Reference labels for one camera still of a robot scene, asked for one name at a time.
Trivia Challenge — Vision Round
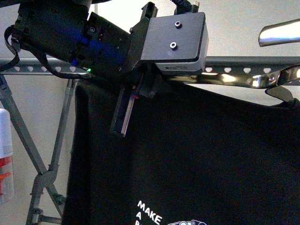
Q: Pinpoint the black printed t-shirt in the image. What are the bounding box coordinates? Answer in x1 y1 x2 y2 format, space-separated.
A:
62 82 300 225

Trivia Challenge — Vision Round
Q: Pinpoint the metal clothes hanger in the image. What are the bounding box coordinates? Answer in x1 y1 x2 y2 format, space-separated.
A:
165 65 300 103

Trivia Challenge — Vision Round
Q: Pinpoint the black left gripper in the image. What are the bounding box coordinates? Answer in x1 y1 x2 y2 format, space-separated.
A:
110 2 163 137

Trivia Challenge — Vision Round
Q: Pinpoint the grey metal clothes rack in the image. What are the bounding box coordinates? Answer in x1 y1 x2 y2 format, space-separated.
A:
0 56 300 225

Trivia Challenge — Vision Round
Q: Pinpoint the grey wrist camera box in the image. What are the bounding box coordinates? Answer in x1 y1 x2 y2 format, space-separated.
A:
141 12 209 75

